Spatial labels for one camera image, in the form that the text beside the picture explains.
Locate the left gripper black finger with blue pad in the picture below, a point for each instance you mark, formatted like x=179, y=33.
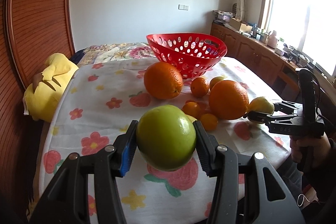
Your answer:
x=65, y=200

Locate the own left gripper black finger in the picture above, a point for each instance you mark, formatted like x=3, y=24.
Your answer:
x=248, y=189

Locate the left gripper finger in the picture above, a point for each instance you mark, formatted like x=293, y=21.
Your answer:
x=287, y=107
x=279, y=124

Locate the yellow pear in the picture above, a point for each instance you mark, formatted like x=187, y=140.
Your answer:
x=261, y=104

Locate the large orange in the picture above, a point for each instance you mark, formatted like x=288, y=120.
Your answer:
x=228, y=100
x=163, y=81

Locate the small tangerine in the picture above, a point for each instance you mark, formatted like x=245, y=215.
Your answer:
x=192, y=109
x=209, y=122
x=199, y=87

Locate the yellow-green small fruit back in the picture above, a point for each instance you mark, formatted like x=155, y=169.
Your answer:
x=214, y=81

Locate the small tangerine back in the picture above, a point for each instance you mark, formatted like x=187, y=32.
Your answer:
x=199, y=87

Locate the green pear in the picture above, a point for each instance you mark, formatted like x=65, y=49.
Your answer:
x=166, y=138

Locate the person's right hand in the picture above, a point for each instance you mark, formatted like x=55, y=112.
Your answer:
x=321, y=148

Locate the wooden cabinet sideboard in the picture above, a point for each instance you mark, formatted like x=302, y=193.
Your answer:
x=273, y=69

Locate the white pink bottle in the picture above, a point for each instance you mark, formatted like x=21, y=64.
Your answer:
x=272, y=40

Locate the cardboard box on cabinet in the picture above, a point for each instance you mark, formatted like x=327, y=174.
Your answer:
x=239, y=26

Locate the red perforated plastic basket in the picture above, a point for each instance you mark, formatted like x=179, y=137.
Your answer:
x=191, y=53

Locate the yellow Pikachu plush toy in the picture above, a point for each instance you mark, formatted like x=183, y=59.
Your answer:
x=42, y=97

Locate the floral bed quilt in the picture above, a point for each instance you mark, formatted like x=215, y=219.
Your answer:
x=115, y=52

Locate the wooden headboard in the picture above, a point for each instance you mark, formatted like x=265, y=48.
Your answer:
x=31, y=30

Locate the white wall switch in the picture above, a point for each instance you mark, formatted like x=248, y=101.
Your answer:
x=183, y=7

